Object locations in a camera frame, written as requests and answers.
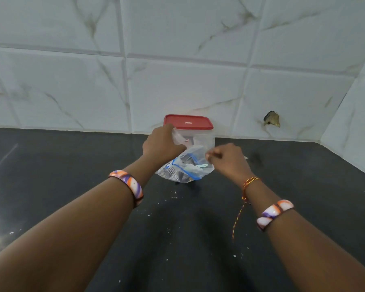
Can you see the mint green measuring spoon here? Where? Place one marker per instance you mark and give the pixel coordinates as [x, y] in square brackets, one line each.
[197, 167]

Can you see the red-lidded clear plastic container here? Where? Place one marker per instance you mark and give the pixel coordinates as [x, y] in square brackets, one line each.
[197, 132]

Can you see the person's right forearm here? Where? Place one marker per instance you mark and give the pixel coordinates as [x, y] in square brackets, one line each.
[322, 258]

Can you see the large clear blue-zip bag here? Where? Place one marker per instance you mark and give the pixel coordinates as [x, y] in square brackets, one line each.
[176, 170]

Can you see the orange purple white bangle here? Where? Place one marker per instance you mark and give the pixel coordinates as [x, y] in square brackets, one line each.
[275, 212]
[130, 185]

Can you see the person's right hand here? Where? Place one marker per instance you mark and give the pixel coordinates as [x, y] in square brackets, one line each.
[231, 164]

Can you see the person's left forearm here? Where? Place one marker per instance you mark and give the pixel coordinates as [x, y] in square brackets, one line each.
[60, 237]

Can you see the person's left hand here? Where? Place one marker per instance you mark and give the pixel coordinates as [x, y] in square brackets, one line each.
[161, 145]

